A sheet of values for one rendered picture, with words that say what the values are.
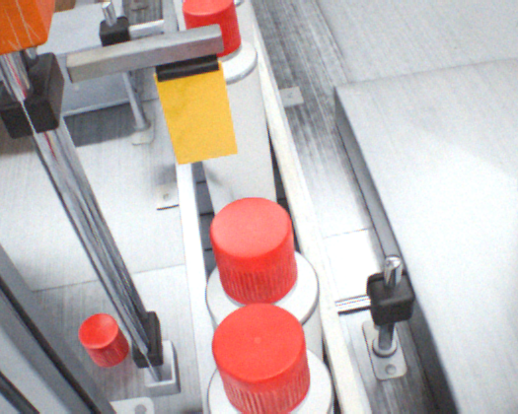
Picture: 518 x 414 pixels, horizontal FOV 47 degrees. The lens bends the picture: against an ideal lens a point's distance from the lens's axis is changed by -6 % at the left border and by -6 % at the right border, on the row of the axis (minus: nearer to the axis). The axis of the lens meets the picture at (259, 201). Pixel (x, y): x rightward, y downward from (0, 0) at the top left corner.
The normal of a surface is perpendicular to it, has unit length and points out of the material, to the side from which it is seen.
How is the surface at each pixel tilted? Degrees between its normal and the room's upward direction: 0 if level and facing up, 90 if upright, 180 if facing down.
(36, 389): 90
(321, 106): 0
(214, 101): 90
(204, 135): 90
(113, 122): 0
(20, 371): 90
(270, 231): 2
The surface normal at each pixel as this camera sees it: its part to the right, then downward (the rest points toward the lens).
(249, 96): 0.68, 0.49
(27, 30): 0.16, 0.72
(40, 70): -0.11, -0.67
